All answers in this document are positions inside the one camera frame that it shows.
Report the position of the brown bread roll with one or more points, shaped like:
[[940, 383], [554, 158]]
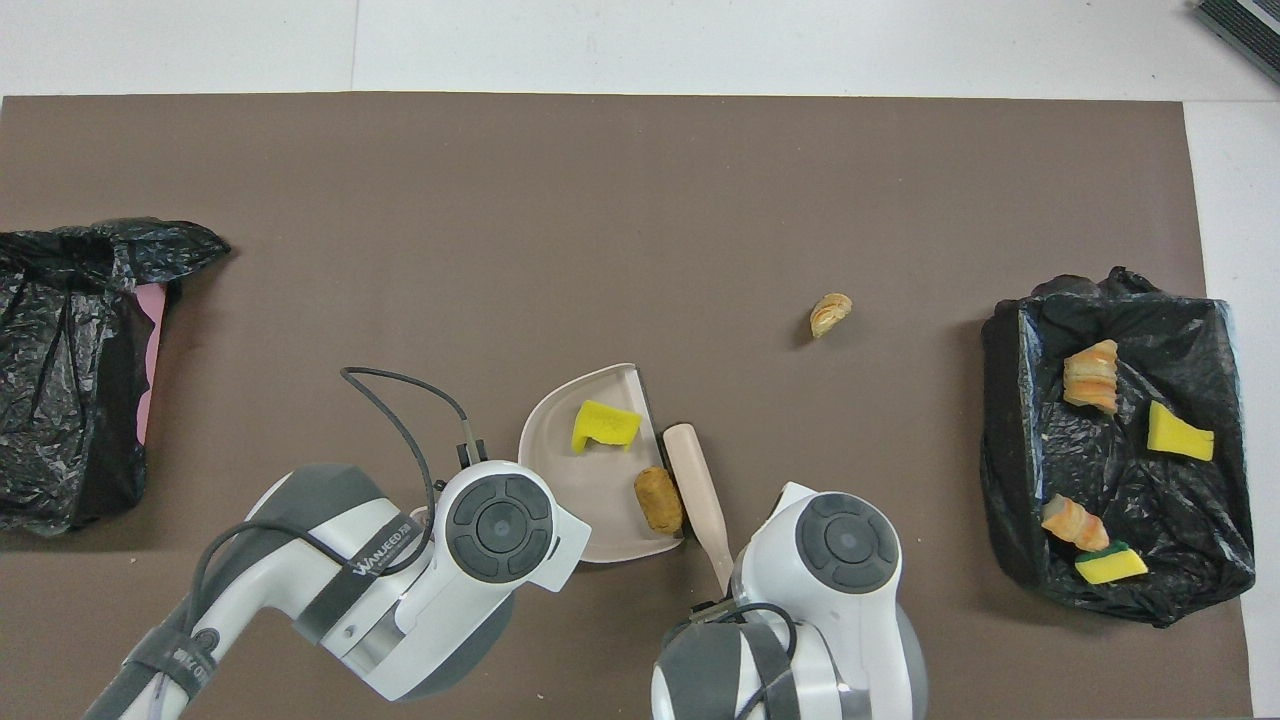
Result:
[[658, 500]]

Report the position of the beige plastic dustpan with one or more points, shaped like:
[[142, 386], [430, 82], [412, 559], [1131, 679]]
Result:
[[580, 500]]

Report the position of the large striped croissant piece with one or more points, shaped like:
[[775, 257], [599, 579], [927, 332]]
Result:
[[1090, 377]]

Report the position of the yellow sponge piece green backing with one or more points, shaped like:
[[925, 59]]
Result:
[[1112, 567]]

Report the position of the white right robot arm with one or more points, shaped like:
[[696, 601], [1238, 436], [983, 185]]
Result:
[[780, 590]]

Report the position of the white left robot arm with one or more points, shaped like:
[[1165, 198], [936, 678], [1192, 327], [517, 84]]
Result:
[[420, 620]]

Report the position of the pink plastic bin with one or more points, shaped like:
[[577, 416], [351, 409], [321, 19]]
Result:
[[150, 360]]

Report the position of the black trash bag bin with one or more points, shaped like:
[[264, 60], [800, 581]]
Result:
[[1130, 470]]

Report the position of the black bag over pink bin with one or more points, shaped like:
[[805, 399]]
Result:
[[60, 400]]

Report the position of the brown table mat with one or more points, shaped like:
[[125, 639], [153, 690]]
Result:
[[600, 200]]

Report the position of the small striped croissant piece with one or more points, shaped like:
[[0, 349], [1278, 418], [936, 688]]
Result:
[[830, 314]]

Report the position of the dark striped object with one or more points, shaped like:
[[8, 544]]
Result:
[[1250, 25]]

